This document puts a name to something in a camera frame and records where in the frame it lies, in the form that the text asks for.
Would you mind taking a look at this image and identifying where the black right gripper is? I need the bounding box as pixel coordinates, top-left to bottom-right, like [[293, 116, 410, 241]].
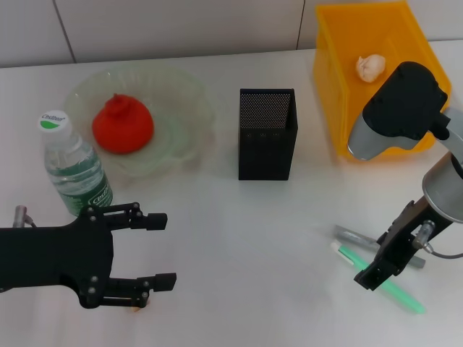
[[353, 200, 454, 292]]

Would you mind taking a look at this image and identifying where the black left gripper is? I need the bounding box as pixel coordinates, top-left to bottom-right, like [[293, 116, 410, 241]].
[[0, 201, 177, 311]]

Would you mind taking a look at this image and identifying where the mint green pen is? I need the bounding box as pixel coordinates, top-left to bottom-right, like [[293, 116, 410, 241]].
[[329, 241, 427, 314]]

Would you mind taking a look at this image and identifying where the clear water bottle green label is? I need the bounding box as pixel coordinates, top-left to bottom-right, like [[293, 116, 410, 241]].
[[37, 108, 115, 218]]

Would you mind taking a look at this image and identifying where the white paper ball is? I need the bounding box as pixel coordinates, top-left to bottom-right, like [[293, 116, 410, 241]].
[[355, 53, 387, 84]]

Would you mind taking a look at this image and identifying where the grey marker pen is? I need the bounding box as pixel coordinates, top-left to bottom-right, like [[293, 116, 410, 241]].
[[334, 224, 427, 269]]

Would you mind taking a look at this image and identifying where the black mesh pen holder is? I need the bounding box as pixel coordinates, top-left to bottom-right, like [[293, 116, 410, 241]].
[[237, 87, 298, 181]]

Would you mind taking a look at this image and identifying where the clear green glass fruit plate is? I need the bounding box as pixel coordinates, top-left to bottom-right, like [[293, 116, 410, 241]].
[[64, 68, 217, 178]]

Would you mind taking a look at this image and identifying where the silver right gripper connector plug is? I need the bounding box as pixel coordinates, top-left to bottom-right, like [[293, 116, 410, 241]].
[[414, 220, 434, 250]]

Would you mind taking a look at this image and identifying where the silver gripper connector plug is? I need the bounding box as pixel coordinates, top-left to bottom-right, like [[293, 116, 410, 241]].
[[414, 220, 434, 250], [13, 205, 29, 228]]

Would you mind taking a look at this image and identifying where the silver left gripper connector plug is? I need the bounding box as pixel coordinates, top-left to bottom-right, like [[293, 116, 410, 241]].
[[13, 205, 29, 228]]

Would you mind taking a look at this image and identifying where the yellow plastic bin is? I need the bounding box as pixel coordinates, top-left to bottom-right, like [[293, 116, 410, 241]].
[[313, 1, 453, 160]]

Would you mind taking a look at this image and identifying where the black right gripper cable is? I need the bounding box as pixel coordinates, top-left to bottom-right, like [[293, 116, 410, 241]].
[[421, 245, 463, 260]]

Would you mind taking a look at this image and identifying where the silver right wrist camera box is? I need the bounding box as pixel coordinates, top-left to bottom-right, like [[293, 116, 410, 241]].
[[347, 61, 450, 162]]

